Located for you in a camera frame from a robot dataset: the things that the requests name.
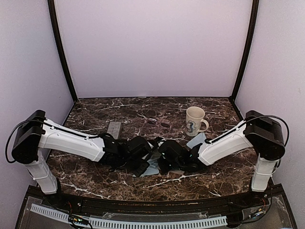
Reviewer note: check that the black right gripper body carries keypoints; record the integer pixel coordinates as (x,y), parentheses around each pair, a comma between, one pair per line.
(165,168)

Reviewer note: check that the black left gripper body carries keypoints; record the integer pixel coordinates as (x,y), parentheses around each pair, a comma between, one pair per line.
(126,161)

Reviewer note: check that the light blue cleaning cloth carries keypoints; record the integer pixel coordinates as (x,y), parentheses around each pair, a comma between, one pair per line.
(153,168)

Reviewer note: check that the pink glasses case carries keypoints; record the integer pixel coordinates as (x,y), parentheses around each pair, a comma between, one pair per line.
(177,172)

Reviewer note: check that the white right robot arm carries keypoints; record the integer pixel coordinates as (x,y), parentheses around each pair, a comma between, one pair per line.
(261,132)

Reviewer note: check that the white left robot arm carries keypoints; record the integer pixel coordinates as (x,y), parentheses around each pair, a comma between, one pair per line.
(38,132)

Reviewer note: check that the grey glasses case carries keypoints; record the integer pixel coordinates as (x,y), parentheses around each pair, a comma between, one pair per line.
(114,129)

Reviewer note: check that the light blue cloth near mug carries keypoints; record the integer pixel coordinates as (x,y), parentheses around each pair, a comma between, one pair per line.
(198,139)

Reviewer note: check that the cream ceramic mug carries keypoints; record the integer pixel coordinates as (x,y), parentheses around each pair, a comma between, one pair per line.
(195,122)

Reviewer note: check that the clear frame dark-lens sunglasses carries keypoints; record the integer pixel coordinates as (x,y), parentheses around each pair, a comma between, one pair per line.
(153,127)

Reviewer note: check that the black front rail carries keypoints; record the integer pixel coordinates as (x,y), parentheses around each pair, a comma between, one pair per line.
(98,206)

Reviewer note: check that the white slotted cable duct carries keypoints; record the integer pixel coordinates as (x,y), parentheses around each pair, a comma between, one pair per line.
(127,221)

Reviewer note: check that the black left corner post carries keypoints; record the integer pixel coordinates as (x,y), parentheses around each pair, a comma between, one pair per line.
(60,49)

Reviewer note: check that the black corner post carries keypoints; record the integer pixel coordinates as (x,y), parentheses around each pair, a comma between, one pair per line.
(246,52)
(60,49)

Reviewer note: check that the black right corner post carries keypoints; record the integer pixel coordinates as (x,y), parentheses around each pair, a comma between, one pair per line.
(246,52)

